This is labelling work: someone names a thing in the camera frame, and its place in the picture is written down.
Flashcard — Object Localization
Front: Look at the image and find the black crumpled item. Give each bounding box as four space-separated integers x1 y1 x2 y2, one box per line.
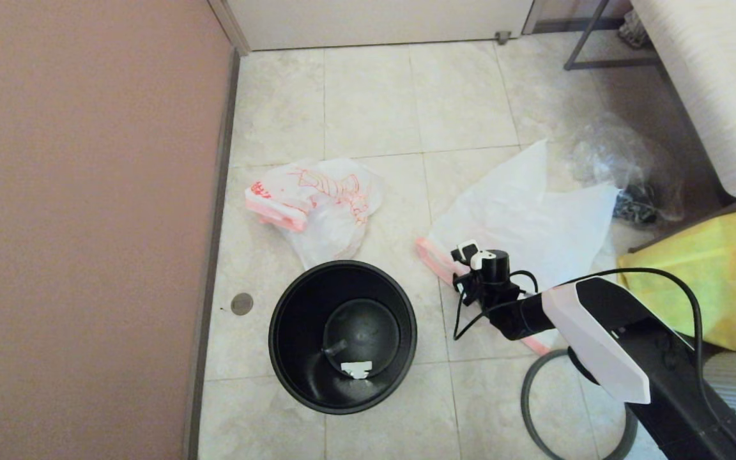
611 184 659 226

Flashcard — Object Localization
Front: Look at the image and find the white door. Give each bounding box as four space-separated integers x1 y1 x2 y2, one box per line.
224 0 535 53

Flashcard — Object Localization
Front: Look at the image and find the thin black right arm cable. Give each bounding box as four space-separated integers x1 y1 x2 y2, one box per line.
453 267 705 384

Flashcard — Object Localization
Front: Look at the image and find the crumpled clear plastic bag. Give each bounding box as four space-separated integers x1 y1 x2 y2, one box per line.
569 115 685 224

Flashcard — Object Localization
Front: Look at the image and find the white pink-drawstring trash bag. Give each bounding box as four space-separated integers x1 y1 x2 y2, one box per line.
415 139 620 355

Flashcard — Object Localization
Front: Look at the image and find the white red-printed trash bag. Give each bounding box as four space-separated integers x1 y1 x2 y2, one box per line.
245 158 386 269

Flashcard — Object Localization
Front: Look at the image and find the dark metal table frame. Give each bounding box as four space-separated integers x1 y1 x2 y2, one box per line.
562 0 663 72

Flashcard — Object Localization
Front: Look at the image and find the white ribbed table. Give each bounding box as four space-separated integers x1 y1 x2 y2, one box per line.
627 0 736 199

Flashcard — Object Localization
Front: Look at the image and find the white door frame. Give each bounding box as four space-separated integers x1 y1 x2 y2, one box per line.
207 0 252 58

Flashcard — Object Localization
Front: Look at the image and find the grey cloth bundle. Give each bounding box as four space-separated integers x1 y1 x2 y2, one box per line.
617 10 650 50

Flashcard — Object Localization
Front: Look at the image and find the black round trash bin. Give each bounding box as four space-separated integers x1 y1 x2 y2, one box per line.
269 260 418 415

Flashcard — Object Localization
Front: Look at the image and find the grey bin rim ring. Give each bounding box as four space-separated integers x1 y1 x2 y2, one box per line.
521 349 638 460

